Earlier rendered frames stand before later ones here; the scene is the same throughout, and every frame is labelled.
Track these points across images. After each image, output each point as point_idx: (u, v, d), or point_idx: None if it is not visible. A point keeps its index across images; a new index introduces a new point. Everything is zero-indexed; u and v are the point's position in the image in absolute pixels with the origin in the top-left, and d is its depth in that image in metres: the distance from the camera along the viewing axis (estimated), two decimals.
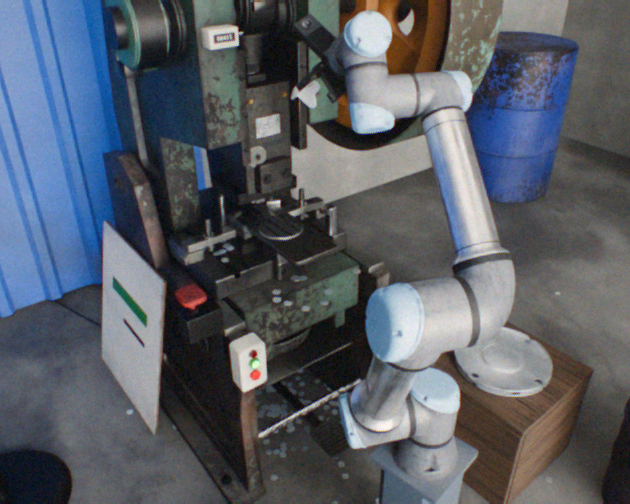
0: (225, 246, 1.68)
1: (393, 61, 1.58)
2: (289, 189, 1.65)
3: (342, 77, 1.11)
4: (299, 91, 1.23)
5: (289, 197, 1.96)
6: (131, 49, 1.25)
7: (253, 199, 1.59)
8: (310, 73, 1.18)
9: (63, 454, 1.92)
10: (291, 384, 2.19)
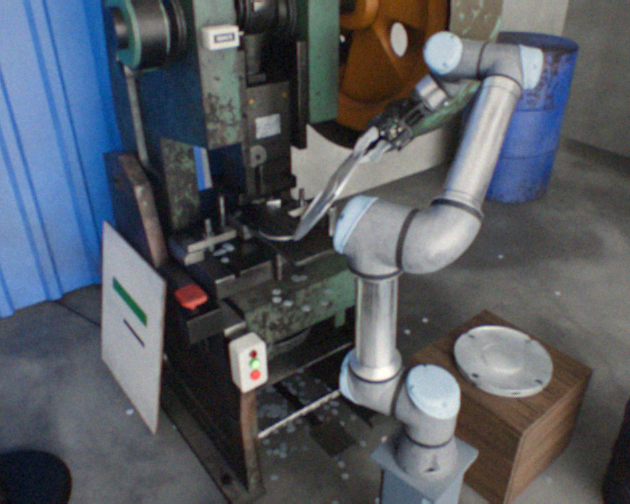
0: (225, 246, 1.68)
1: (378, 73, 1.64)
2: (289, 189, 1.65)
3: (415, 98, 1.27)
4: (360, 136, 1.36)
5: (289, 197, 1.96)
6: (131, 49, 1.25)
7: (253, 199, 1.59)
8: (375, 115, 1.34)
9: (63, 454, 1.92)
10: (291, 384, 2.19)
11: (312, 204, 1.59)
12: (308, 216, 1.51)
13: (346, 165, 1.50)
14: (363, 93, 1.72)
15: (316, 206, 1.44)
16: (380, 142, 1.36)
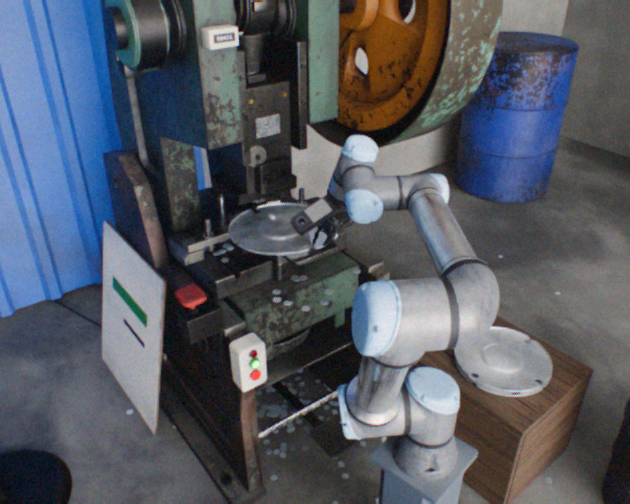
0: (225, 246, 1.68)
1: None
2: (289, 189, 1.65)
3: None
4: (327, 244, 1.48)
5: (289, 197, 1.96)
6: (131, 50, 1.25)
7: (253, 199, 1.59)
8: (332, 235, 1.43)
9: (63, 454, 1.92)
10: (291, 384, 2.19)
11: (238, 214, 1.68)
12: (246, 229, 1.61)
13: (292, 211, 1.71)
14: None
15: (271, 233, 1.58)
16: (321, 227, 1.48)
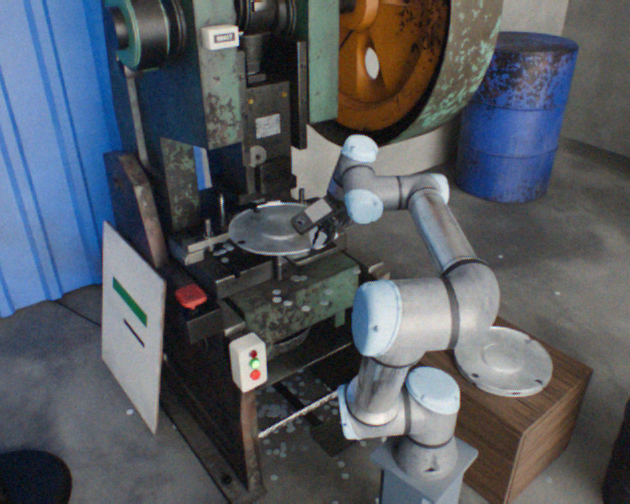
0: (225, 246, 1.68)
1: None
2: (289, 189, 1.65)
3: None
4: (326, 244, 1.48)
5: (289, 197, 1.96)
6: (131, 50, 1.25)
7: (253, 199, 1.59)
8: (332, 235, 1.43)
9: (63, 454, 1.92)
10: (291, 384, 2.19)
11: (250, 250, 1.51)
12: (283, 244, 1.54)
13: (246, 223, 1.65)
14: None
15: (295, 230, 1.60)
16: (321, 227, 1.48)
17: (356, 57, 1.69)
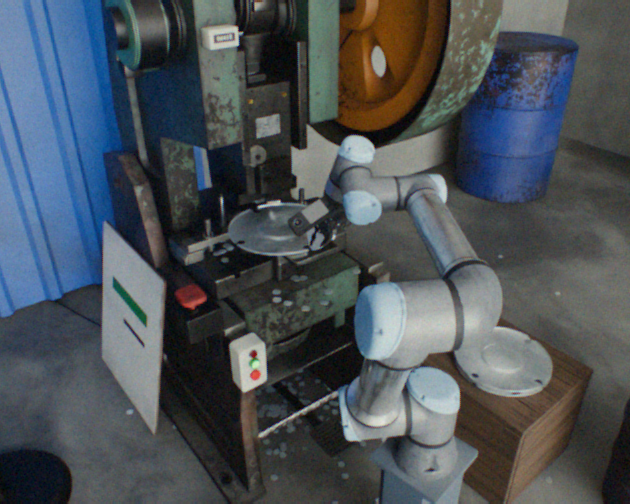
0: (225, 246, 1.68)
1: (410, 19, 1.48)
2: (289, 189, 1.65)
3: None
4: (324, 245, 1.48)
5: (289, 197, 1.96)
6: (131, 50, 1.25)
7: (253, 199, 1.59)
8: (329, 236, 1.42)
9: (63, 454, 1.92)
10: (291, 384, 2.19)
11: None
12: None
13: (267, 246, 1.54)
14: (413, 57, 1.51)
15: None
16: (318, 228, 1.47)
17: None
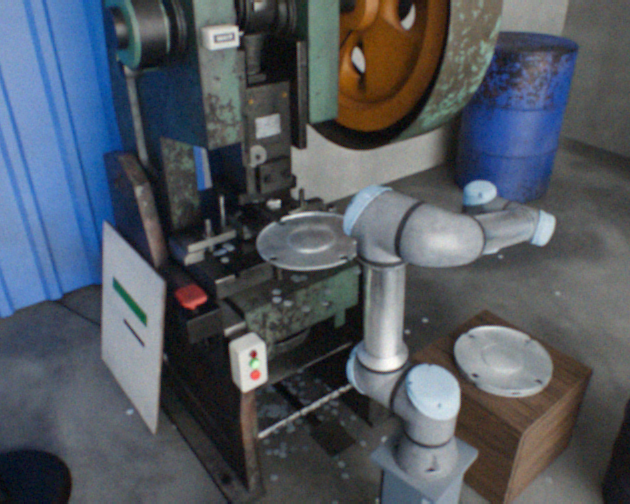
0: (225, 246, 1.68)
1: (396, 57, 1.56)
2: (289, 189, 1.65)
3: None
4: None
5: (289, 197, 1.96)
6: (131, 50, 1.25)
7: (253, 199, 1.59)
8: None
9: (63, 454, 1.92)
10: (291, 384, 2.19)
11: (334, 214, 1.65)
12: (305, 222, 1.62)
13: (349, 241, 1.52)
14: (388, 87, 1.63)
15: (295, 234, 1.56)
16: None
17: None
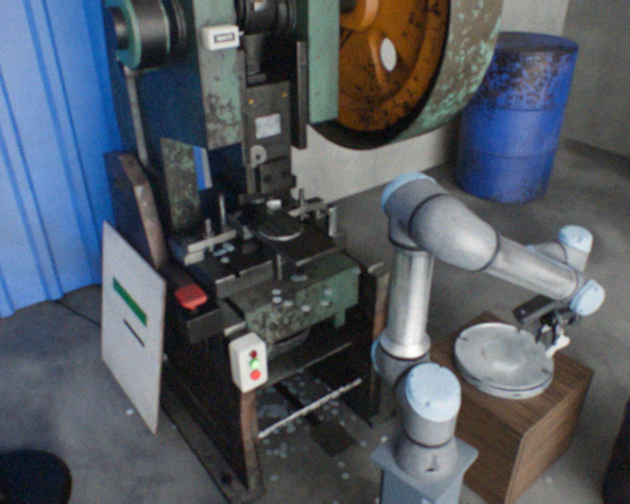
0: (225, 246, 1.68)
1: None
2: (289, 189, 1.65)
3: None
4: (556, 345, 1.50)
5: (289, 197, 1.96)
6: (131, 50, 1.25)
7: (253, 199, 1.59)
8: (557, 328, 1.47)
9: (63, 454, 1.92)
10: (291, 384, 2.19)
11: (553, 360, 1.75)
12: (527, 345, 1.81)
13: (514, 378, 1.69)
14: None
15: (503, 343, 1.81)
16: (545, 324, 1.54)
17: None
